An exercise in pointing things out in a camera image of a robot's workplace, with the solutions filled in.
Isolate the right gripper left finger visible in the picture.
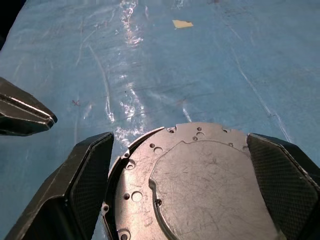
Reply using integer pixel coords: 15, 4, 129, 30
4, 131, 115, 240

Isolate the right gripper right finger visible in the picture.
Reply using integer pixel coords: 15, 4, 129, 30
246, 132, 320, 240

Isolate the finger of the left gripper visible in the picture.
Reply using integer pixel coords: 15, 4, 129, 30
0, 76, 58, 137

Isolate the silver motor end cover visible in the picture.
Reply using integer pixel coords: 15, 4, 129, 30
107, 121, 287, 240

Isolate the blue plastic table cover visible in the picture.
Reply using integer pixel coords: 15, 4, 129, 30
0, 0, 320, 240

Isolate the beige tape piece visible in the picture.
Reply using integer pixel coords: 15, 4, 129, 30
172, 19, 194, 30

